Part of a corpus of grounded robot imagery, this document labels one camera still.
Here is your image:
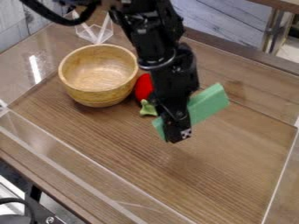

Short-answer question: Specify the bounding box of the clear acrylic corner bracket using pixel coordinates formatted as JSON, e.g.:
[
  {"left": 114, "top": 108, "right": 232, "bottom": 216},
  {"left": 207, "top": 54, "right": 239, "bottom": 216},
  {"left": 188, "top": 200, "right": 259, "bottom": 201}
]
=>
[{"left": 75, "top": 13, "right": 114, "bottom": 45}]

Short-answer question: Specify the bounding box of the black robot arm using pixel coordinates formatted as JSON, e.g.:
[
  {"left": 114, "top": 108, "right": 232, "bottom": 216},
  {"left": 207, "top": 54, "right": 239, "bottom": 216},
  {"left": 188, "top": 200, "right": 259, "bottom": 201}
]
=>
[{"left": 107, "top": 0, "right": 200, "bottom": 144}]

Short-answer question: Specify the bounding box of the brown wooden bowl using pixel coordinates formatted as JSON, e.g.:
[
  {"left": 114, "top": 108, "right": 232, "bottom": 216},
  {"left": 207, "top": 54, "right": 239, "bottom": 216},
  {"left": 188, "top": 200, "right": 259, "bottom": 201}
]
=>
[{"left": 57, "top": 44, "right": 139, "bottom": 108}]

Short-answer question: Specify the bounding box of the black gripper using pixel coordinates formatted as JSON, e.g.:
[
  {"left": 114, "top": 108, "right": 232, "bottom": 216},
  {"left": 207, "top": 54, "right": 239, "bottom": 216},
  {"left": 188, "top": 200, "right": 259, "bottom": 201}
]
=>
[{"left": 146, "top": 43, "right": 200, "bottom": 144}]

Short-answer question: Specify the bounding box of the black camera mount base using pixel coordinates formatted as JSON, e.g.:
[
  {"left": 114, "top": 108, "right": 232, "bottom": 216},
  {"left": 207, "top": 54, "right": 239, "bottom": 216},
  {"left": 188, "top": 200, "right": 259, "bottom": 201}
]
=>
[{"left": 0, "top": 182, "right": 67, "bottom": 224}]

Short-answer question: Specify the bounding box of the metal table leg background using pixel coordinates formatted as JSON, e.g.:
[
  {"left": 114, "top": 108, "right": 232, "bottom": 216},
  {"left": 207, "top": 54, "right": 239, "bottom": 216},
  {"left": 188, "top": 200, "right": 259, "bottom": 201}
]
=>
[{"left": 262, "top": 9, "right": 295, "bottom": 55}]

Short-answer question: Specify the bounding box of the red plush strawberry toy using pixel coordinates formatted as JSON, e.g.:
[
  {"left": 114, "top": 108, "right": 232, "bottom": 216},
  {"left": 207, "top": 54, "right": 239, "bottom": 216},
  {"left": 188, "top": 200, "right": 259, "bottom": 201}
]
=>
[{"left": 135, "top": 73, "right": 158, "bottom": 116}]

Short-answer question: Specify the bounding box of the green block stick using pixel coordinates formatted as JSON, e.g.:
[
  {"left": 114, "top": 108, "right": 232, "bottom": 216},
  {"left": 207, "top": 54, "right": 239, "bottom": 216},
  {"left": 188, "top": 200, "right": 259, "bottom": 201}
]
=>
[{"left": 151, "top": 82, "right": 231, "bottom": 142}]

